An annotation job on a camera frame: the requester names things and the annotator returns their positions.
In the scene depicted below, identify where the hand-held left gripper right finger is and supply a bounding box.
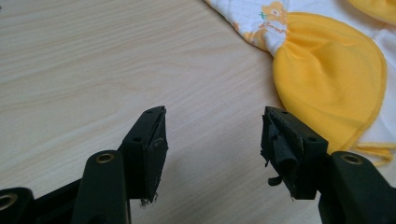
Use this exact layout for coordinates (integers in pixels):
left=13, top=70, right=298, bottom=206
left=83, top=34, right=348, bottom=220
left=261, top=105, right=396, bottom=224

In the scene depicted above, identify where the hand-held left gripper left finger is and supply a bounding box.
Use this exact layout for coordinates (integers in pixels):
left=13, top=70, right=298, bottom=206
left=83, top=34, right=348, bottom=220
left=70, top=105, right=169, bottom=224

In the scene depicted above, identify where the white and yellow baby garment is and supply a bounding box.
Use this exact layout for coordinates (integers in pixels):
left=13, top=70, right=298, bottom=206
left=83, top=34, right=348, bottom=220
left=204, top=0, right=396, bottom=167

